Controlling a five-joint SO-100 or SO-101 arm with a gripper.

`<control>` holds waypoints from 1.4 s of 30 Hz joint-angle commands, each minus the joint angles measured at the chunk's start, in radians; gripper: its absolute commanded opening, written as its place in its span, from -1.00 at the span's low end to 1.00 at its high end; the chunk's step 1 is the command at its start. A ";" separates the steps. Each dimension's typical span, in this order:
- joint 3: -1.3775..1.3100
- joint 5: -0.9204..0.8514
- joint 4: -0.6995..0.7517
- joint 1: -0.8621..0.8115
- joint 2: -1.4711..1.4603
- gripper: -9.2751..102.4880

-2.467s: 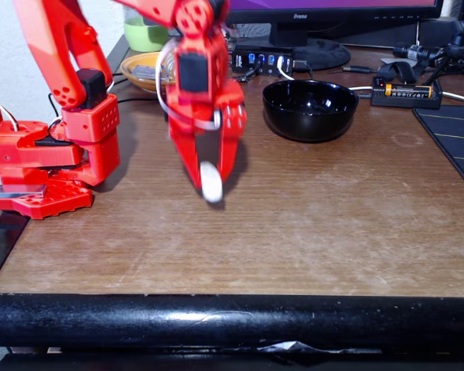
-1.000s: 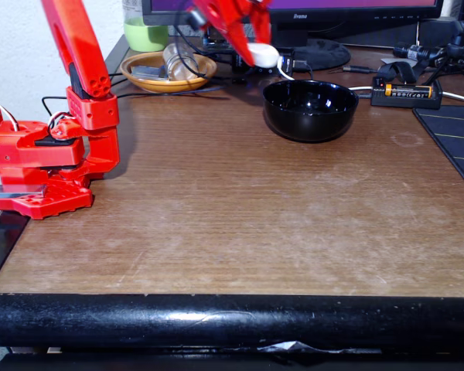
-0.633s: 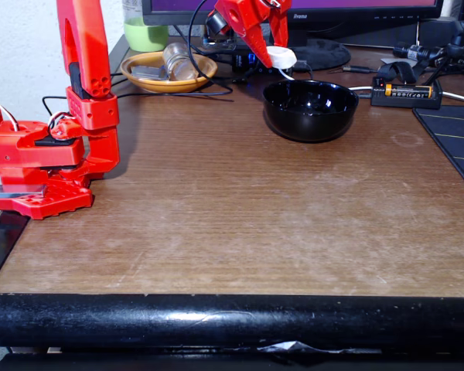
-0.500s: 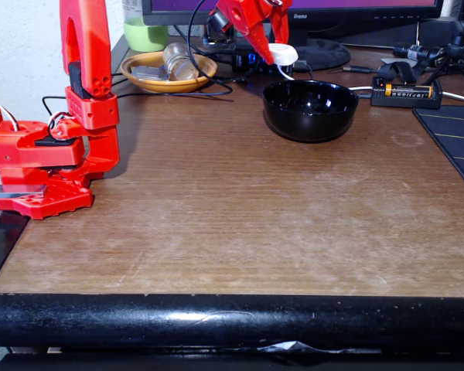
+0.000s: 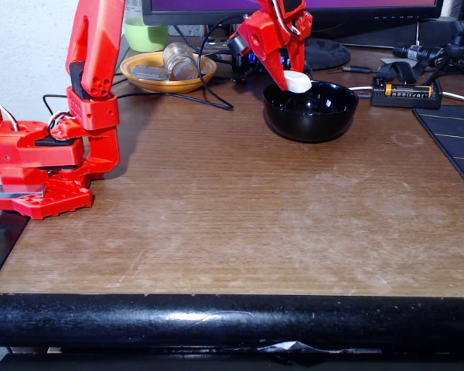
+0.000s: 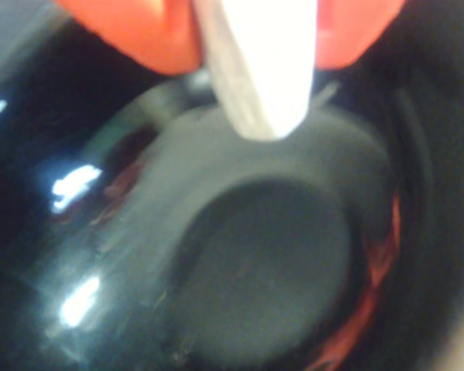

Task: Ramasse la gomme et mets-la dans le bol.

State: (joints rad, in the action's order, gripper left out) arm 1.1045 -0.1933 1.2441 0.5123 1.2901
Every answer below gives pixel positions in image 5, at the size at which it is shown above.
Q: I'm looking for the clear glass jar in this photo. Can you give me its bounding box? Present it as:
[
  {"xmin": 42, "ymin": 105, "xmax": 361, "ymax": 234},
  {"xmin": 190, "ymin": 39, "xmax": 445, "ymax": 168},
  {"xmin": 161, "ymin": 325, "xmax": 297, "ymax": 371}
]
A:
[{"xmin": 162, "ymin": 41, "xmax": 200, "ymax": 82}]

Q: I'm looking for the clear plastic piece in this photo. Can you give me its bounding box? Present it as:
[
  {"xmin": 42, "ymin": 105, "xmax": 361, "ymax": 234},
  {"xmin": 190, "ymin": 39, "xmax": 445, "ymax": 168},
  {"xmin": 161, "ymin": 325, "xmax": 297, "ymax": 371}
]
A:
[{"xmin": 133, "ymin": 64, "xmax": 167, "ymax": 81}]

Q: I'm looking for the black flashlight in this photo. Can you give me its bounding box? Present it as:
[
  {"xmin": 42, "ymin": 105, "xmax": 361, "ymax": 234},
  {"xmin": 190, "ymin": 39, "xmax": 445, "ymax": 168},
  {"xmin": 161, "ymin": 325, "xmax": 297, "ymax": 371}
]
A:
[{"xmin": 393, "ymin": 43, "xmax": 449, "ymax": 63}]

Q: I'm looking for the yellow plate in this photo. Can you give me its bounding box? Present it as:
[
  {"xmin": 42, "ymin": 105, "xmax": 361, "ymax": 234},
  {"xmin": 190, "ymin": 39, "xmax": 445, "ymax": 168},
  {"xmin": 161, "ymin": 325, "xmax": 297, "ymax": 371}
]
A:
[{"xmin": 119, "ymin": 51, "xmax": 219, "ymax": 94}]

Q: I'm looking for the black camera cable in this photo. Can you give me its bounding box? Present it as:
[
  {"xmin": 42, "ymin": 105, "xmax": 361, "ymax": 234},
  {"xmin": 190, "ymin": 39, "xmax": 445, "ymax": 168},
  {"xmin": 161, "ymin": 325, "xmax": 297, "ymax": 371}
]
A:
[{"xmin": 114, "ymin": 14, "xmax": 252, "ymax": 112}]

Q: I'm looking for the white eraser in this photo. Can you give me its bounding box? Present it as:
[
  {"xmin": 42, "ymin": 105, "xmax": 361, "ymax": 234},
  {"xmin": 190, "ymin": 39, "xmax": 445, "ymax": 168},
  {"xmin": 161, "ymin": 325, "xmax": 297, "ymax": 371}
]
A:
[{"xmin": 284, "ymin": 70, "xmax": 312, "ymax": 94}]

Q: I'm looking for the black audio plug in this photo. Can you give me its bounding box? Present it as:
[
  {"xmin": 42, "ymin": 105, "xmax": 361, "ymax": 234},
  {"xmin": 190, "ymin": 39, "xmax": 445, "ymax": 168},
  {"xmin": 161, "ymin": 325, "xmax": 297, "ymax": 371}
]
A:
[{"xmin": 326, "ymin": 64, "xmax": 379, "ymax": 75}]

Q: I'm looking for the green cup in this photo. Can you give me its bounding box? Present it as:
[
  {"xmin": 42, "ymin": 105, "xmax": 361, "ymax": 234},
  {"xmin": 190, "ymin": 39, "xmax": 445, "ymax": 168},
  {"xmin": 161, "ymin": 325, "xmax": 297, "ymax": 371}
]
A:
[{"xmin": 122, "ymin": 0, "xmax": 169, "ymax": 53}]

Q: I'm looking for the black battery charger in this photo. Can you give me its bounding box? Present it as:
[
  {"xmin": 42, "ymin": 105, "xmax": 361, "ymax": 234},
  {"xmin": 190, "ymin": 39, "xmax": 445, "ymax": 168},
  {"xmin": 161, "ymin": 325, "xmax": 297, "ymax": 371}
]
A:
[{"xmin": 370, "ymin": 76, "xmax": 444, "ymax": 110}]

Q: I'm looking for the white servo cable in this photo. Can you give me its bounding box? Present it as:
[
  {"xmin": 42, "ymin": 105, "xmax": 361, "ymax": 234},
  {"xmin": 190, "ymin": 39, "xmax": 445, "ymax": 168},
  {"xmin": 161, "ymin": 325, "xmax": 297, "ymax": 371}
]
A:
[{"xmin": 272, "ymin": 0, "xmax": 302, "ymax": 36}]

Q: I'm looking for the black desk mat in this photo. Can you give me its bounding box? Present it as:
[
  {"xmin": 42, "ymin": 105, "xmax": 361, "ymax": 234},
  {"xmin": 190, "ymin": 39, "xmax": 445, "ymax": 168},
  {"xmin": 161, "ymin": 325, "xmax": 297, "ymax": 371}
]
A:
[{"xmin": 412, "ymin": 104, "xmax": 464, "ymax": 198}]

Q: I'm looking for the black bowl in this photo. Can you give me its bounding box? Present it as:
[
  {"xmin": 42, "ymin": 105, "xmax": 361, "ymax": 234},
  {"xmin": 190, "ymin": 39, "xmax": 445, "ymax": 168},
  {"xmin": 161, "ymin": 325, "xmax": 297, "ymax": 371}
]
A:
[{"xmin": 261, "ymin": 80, "xmax": 360, "ymax": 143}]

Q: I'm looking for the black table edge padding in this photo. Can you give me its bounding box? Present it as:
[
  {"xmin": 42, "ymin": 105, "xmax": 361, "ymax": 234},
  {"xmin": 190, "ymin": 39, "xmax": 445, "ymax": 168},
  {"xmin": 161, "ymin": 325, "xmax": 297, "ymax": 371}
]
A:
[{"xmin": 0, "ymin": 293, "xmax": 464, "ymax": 349}]

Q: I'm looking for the black computer monitor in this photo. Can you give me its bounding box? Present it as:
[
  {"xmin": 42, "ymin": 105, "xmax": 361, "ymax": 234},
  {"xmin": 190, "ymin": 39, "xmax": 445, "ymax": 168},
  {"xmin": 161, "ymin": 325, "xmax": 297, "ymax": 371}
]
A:
[{"xmin": 141, "ymin": 0, "xmax": 445, "ymax": 71}]

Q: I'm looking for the black strap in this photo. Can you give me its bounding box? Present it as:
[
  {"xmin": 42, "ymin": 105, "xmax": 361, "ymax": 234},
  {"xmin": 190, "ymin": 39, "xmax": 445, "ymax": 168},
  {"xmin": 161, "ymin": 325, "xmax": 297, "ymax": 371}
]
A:
[{"xmin": 377, "ymin": 60, "xmax": 418, "ymax": 84}]

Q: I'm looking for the yellow black battery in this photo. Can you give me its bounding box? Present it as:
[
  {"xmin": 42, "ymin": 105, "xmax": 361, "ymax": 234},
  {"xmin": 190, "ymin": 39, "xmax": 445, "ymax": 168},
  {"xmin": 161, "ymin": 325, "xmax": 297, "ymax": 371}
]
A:
[{"xmin": 384, "ymin": 83, "xmax": 433, "ymax": 97}]

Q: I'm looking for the black tripod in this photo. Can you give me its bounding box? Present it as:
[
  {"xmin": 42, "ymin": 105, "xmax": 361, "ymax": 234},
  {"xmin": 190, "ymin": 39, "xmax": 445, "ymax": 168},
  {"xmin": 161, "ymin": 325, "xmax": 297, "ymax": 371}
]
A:
[{"xmin": 428, "ymin": 19, "xmax": 464, "ymax": 88}]

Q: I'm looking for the black USB hub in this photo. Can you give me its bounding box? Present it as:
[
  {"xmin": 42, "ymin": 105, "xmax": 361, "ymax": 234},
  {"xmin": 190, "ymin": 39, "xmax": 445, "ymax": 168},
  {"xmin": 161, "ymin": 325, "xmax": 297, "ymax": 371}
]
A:
[{"xmin": 231, "ymin": 49, "xmax": 295, "ymax": 77}]

